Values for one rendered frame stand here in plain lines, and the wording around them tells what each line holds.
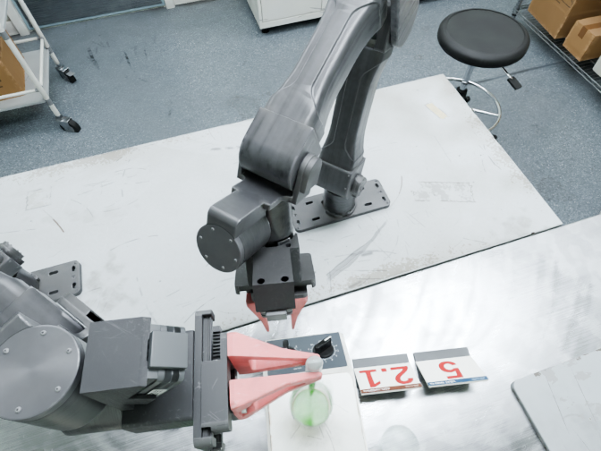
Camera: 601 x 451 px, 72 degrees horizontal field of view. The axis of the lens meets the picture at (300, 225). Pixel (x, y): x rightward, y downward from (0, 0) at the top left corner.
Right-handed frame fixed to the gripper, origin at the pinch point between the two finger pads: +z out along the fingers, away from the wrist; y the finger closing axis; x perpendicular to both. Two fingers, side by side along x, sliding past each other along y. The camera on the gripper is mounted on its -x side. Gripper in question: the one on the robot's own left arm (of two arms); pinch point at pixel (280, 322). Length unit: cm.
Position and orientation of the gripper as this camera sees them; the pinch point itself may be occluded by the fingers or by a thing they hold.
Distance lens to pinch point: 59.6
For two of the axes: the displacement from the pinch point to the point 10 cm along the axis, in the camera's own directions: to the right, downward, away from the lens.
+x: -0.8, -4.5, 8.9
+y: 9.9, -0.9, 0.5
